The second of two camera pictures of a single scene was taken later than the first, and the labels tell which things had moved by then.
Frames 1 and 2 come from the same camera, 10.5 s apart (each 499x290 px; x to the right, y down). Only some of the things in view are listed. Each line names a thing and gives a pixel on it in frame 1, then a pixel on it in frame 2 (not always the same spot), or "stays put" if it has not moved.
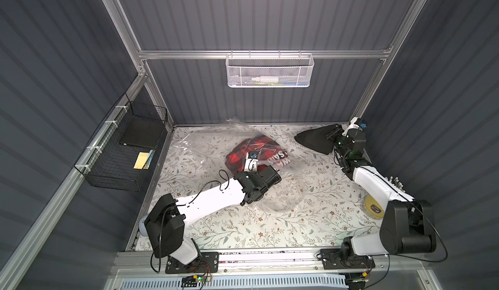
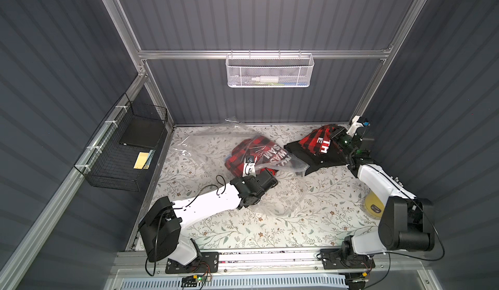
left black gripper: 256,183 stays put
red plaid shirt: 266,151 stays put
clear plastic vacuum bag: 229,148 stays put
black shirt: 316,138 to 307,162
